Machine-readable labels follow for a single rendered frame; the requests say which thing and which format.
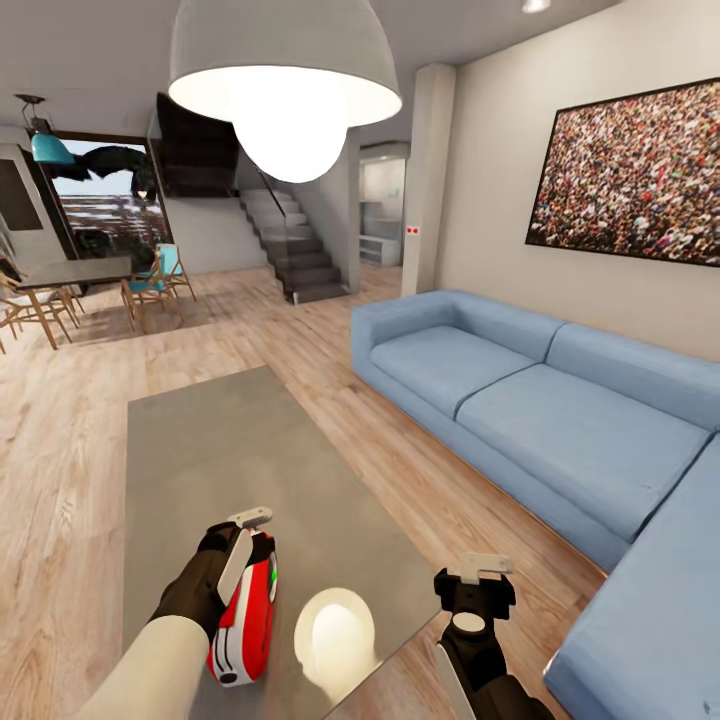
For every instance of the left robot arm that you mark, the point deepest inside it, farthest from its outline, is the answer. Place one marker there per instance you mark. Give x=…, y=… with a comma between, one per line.
x=158, y=677

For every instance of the breakfast table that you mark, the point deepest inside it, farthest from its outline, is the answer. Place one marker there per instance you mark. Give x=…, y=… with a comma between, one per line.
x=63, y=274

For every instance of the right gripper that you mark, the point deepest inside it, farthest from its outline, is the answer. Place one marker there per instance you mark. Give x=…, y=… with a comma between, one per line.
x=496, y=595

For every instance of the picture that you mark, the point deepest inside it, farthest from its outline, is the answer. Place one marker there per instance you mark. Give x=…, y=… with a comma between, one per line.
x=635, y=176

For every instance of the stairs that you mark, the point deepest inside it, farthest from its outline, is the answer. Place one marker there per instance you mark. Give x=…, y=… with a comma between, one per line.
x=197, y=156

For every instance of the radio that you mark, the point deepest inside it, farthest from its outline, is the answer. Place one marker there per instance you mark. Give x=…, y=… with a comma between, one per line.
x=241, y=648

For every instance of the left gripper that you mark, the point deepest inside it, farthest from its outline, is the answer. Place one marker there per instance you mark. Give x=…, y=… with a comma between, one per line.
x=262, y=546

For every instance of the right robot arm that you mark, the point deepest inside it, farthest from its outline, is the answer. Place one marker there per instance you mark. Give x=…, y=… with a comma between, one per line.
x=470, y=660

